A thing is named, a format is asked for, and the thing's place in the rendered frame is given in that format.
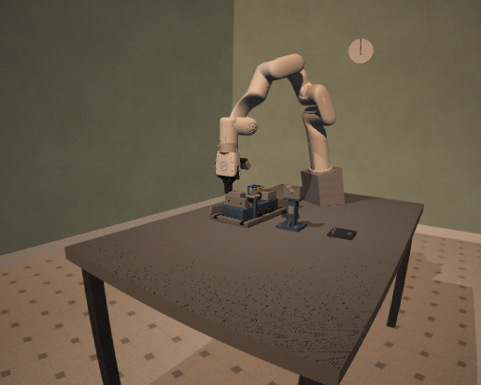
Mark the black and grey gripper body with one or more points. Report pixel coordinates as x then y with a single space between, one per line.
227 163

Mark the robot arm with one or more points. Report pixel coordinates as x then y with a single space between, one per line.
323 114

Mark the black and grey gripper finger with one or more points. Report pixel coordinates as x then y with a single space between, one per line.
229 185
224 179

